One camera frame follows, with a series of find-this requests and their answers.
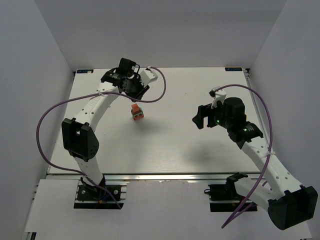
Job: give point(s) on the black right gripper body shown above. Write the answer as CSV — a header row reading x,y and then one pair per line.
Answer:
x,y
205,116

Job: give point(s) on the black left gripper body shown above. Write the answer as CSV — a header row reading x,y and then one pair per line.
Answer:
x,y
139,92

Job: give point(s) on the right side aluminium rail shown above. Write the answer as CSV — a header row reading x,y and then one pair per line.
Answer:
x,y
256,102

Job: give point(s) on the aluminium table edge rail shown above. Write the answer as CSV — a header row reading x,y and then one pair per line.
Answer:
x,y
153,177

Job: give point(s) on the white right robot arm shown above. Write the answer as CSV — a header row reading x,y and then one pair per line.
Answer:
x,y
286,201

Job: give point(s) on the salmon cube wood block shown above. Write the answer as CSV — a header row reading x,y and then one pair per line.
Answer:
x,y
135,109

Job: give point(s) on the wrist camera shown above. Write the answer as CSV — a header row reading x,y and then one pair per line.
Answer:
x,y
218,95
147,76

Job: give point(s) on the blue label left corner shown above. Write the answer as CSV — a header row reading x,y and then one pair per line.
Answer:
x,y
84,71

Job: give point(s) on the blue label right corner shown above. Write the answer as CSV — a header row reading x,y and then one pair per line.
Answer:
x,y
233,69

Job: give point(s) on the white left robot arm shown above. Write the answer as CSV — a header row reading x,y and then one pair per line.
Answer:
x,y
78,133

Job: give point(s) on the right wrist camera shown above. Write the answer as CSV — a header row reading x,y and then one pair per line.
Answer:
x,y
218,95

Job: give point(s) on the blue label corner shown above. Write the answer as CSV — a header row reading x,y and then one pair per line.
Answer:
x,y
233,69
84,71

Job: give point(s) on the green rectangular wood block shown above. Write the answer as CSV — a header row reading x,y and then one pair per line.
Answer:
x,y
137,114

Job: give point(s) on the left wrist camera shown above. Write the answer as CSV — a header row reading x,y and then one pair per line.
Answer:
x,y
147,76

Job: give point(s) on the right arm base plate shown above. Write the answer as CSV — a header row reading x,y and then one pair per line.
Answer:
x,y
220,201

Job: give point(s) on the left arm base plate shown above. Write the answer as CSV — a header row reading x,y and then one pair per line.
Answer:
x,y
89,198

